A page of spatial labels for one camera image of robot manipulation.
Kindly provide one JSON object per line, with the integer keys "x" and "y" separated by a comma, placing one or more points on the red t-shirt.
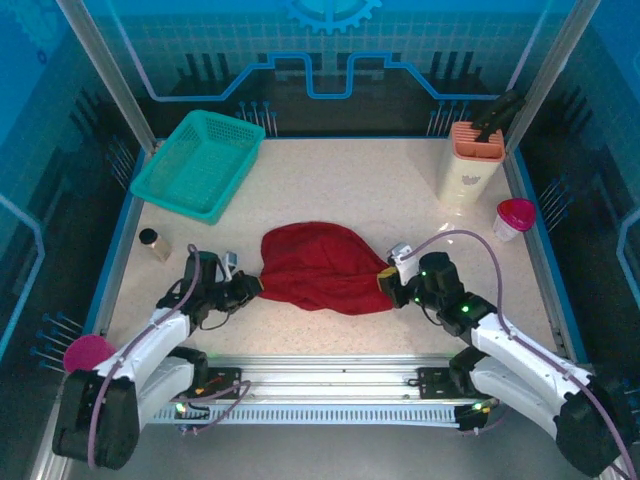
{"x": 320, "y": 265}

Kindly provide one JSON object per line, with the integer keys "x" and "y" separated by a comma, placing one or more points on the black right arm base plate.
{"x": 432, "y": 382}

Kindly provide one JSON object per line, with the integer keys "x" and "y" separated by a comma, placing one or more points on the magenta foam cup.
{"x": 87, "y": 352}

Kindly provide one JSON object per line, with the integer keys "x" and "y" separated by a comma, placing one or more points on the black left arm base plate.
{"x": 227, "y": 382}

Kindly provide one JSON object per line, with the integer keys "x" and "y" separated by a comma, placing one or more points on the small jar black lid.
{"x": 157, "y": 247}

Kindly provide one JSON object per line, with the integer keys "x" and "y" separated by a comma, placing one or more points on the cream knife block orange top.
{"x": 465, "y": 175}

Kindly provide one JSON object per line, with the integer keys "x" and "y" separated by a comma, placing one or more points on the clear cup pink lid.
{"x": 512, "y": 215}

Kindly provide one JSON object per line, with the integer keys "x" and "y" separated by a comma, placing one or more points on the aluminium frame post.
{"x": 555, "y": 70}
{"x": 100, "y": 65}

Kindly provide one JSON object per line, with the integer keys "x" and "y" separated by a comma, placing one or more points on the teal plastic basket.
{"x": 200, "y": 165}

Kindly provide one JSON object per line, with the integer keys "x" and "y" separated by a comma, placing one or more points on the aluminium mounting rail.
{"x": 325, "y": 375}

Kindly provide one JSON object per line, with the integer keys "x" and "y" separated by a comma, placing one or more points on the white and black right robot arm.
{"x": 525, "y": 360}

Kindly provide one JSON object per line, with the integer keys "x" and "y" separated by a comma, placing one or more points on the small black controller board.
{"x": 472, "y": 417}
{"x": 192, "y": 414}

